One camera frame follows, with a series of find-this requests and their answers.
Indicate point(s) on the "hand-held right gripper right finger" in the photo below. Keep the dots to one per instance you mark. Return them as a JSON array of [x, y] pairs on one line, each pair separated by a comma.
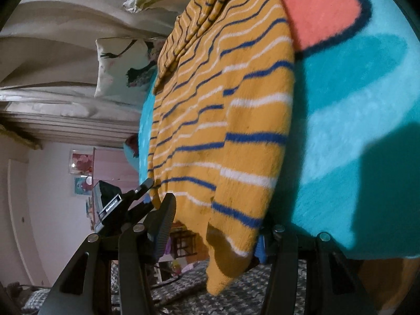
[[261, 251]]

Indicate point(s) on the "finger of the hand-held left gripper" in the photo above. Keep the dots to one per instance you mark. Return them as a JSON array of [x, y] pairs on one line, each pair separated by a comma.
[[141, 210], [141, 188]]

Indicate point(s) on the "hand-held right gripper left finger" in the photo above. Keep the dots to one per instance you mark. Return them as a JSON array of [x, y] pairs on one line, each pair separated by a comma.
[[165, 223]]

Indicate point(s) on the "yellow striped knit sweater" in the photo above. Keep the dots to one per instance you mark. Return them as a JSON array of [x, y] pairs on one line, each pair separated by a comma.
[[226, 111]]

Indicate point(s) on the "grey woven rug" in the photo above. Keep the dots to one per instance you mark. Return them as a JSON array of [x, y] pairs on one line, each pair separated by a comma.
[[229, 297]]

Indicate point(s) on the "turquoise printed fleece blanket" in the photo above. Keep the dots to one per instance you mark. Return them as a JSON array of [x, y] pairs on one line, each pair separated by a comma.
[[347, 111]]

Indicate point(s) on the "white bed sheet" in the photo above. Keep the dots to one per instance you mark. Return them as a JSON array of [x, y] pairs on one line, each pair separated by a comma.
[[65, 39]]

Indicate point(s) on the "teal wall picture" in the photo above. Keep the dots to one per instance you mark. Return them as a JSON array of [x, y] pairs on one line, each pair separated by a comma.
[[82, 187]]

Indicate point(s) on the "pink wall picture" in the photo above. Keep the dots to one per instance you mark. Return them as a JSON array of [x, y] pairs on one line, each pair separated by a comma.
[[81, 161]]

